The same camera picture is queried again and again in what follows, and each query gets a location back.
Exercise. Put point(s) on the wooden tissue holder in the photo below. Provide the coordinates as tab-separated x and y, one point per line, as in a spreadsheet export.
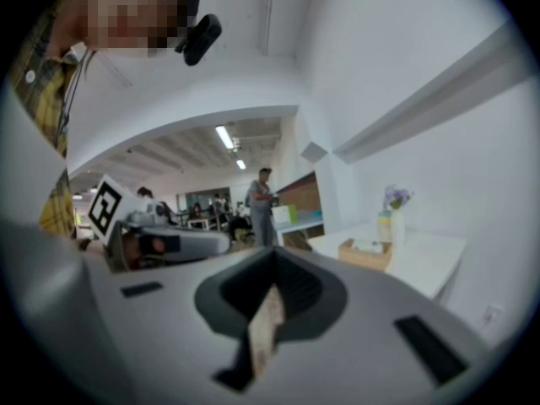
365	260

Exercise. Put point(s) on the person's head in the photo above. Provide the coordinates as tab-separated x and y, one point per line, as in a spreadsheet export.
131	11

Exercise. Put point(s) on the long ceiling light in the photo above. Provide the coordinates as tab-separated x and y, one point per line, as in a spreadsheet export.
224	136

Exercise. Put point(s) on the short ceiling light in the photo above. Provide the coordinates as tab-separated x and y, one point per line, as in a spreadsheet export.
241	164

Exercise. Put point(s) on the pale blue yellow box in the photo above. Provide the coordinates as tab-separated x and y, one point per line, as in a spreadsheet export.
384	226

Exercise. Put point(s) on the white tissues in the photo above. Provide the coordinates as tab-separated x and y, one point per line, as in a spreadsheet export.
370	246

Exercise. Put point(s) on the white vase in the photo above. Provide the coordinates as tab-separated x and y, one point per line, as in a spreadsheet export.
397	239

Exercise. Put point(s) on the white and green box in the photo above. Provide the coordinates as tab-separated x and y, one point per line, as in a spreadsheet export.
284	213

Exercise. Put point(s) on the yellow plaid shirt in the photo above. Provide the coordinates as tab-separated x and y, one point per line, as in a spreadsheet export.
46	95

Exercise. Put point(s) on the person's left hand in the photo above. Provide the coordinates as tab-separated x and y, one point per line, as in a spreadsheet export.
158	245

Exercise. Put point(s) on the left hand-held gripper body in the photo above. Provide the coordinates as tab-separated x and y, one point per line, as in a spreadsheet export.
126	209

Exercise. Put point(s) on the purple flowers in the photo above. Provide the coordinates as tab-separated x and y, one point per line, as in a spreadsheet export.
396	196

